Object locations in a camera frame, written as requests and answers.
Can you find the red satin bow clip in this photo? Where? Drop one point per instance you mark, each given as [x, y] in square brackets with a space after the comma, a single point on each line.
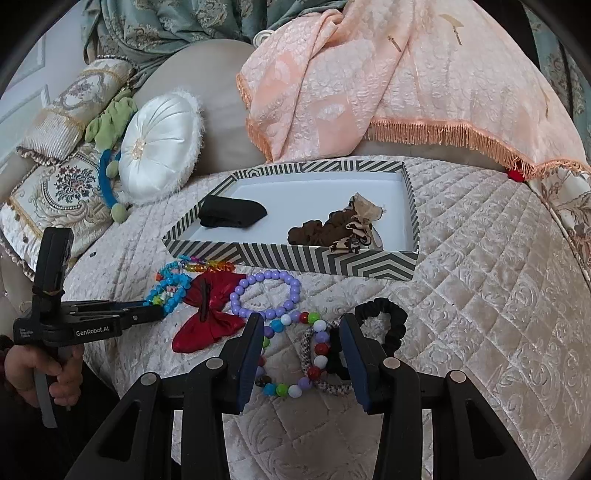
[207, 318]

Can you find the black cloth pouch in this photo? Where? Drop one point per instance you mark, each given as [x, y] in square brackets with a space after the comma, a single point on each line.
[231, 213]

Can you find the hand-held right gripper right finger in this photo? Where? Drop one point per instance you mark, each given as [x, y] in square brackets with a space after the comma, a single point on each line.
[356, 364]

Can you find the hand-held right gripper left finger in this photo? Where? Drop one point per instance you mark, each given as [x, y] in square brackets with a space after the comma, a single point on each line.
[249, 362]

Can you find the brown scrunchie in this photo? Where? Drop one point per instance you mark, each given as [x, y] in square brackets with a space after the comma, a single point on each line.
[314, 233]

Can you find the small red object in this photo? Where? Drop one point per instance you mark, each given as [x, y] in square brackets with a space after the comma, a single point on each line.
[516, 175]

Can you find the embroidered bolster cushion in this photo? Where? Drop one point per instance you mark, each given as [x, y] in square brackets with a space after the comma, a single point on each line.
[69, 106]

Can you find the blue plush tieback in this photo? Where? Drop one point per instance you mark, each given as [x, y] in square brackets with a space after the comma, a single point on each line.
[107, 189]

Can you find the peach fringed blanket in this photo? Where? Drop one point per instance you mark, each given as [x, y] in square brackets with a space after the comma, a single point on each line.
[392, 83]

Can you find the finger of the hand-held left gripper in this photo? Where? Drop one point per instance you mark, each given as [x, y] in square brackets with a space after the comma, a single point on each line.
[101, 305]
[143, 314]

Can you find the beige sofa backrest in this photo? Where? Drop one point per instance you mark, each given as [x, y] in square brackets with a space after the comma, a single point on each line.
[217, 92]

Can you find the person's left hand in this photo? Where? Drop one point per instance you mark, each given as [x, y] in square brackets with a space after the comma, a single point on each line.
[69, 378]

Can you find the grey white striped box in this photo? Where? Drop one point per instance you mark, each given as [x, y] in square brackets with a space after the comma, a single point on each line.
[295, 203]

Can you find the beige floral cloth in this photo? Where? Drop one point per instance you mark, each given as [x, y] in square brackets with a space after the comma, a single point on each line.
[568, 207]

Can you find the beige quilted bedspread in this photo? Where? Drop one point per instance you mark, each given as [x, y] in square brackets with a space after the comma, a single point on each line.
[471, 286]

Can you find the teal patterned curtain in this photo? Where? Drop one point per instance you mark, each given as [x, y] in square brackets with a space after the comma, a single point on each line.
[558, 60]

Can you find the green plush toy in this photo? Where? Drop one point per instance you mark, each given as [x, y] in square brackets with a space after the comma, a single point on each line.
[108, 124]

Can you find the white round satin cushion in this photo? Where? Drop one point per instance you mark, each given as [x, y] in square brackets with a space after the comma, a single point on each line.
[157, 147]

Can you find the floral embroidered square cushion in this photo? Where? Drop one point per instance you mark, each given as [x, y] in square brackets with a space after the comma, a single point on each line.
[60, 194]

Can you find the black scrunchie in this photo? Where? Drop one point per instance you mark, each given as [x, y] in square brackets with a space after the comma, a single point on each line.
[392, 323]

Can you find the beige patterned bow clip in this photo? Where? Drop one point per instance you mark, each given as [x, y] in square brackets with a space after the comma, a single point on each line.
[364, 210]

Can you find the green damask curtain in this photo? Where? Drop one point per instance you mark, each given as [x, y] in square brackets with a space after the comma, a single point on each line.
[184, 27]

